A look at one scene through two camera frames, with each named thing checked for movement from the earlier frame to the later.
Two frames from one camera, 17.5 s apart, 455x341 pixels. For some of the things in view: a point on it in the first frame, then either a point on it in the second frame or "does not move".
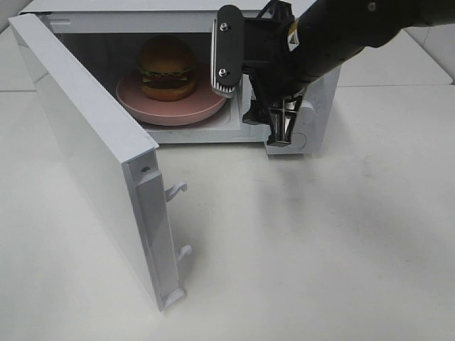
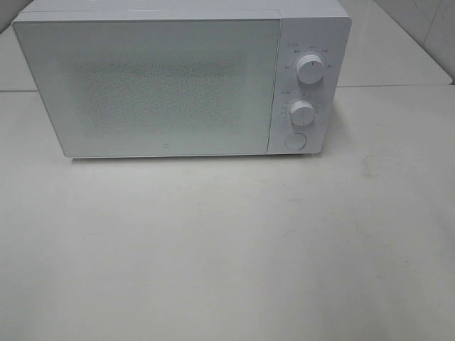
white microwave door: [119, 155] -> [152, 88]
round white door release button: [298, 141] does not move
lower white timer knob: [306, 112] does not move
